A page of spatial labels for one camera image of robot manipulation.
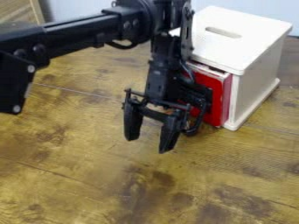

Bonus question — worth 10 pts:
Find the red wooden drawer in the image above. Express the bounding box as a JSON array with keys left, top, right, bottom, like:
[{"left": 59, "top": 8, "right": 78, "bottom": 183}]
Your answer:
[{"left": 188, "top": 61, "right": 232, "bottom": 127}]

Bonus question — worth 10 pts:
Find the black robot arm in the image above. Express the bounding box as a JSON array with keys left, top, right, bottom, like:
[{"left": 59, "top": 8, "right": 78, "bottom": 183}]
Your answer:
[{"left": 0, "top": 0, "right": 194, "bottom": 153}]

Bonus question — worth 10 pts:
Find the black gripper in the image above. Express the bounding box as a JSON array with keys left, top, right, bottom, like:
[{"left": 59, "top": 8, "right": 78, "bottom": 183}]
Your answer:
[{"left": 124, "top": 35, "right": 192, "bottom": 154}]

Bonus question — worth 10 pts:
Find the white wooden box cabinet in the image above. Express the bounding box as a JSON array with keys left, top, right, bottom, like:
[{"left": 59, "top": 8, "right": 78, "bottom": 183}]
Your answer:
[{"left": 191, "top": 6, "right": 292, "bottom": 130}]

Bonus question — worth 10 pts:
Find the black metal drawer handle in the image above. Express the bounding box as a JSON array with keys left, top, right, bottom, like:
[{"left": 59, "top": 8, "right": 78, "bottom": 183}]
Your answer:
[{"left": 179, "top": 84, "right": 212, "bottom": 136}]

